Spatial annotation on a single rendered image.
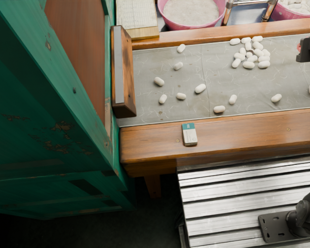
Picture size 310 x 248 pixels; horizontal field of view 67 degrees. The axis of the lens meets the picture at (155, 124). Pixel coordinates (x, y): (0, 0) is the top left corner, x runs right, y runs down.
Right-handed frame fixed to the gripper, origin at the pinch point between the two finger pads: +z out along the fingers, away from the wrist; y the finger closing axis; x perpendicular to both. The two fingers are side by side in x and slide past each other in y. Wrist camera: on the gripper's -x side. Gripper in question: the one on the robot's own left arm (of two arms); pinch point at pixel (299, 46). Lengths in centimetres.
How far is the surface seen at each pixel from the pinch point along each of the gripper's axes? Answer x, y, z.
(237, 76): 8.0, 18.0, 2.3
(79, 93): -1, 58, -41
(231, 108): 16.0, 23.1, -6.8
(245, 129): 19.6, 21.7, -14.7
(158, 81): 7.0, 44.5, 0.7
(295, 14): -9.3, -9.0, 19.2
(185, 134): 18.6, 39.1, -16.4
